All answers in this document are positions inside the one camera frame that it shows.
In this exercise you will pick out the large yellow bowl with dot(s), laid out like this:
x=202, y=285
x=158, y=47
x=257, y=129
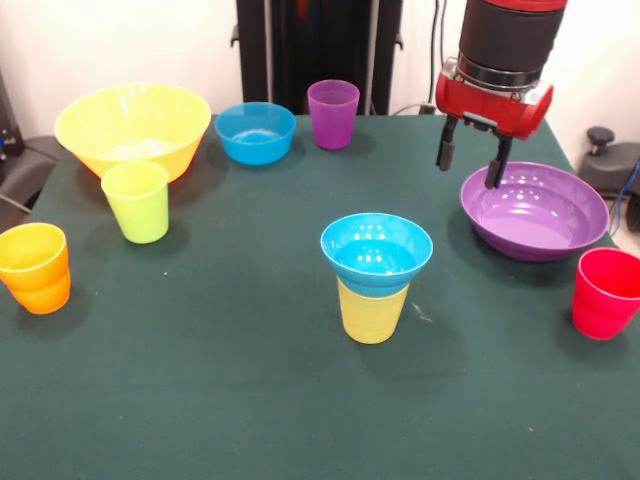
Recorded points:
x=130, y=120

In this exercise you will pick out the purple bowl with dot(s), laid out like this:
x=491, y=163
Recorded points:
x=540, y=220

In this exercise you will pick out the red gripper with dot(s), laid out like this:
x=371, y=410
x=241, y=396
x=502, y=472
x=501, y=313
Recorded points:
x=490, y=107

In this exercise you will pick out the cyan bowl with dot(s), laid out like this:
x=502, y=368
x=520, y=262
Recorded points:
x=375, y=280

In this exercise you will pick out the purple cup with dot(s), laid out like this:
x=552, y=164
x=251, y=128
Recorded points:
x=332, y=125

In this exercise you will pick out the blue bowl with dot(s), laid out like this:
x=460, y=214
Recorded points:
x=255, y=145

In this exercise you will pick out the pink cup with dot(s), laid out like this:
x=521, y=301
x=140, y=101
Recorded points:
x=600, y=310

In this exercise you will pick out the dark green tablecloth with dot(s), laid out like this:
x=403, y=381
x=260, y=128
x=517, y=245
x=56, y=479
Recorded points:
x=200, y=375

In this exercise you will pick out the yellow-green cup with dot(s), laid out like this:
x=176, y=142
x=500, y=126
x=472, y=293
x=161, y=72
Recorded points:
x=370, y=320

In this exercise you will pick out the black equipment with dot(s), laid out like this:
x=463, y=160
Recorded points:
x=6, y=125

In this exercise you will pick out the green cup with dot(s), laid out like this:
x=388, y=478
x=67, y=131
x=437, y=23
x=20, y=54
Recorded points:
x=142, y=215

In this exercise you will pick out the orange cup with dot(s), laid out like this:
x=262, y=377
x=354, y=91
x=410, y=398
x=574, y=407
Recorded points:
x=35, y=290

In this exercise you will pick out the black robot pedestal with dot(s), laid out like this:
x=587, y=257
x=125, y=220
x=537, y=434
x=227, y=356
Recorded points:
x=300, y=50

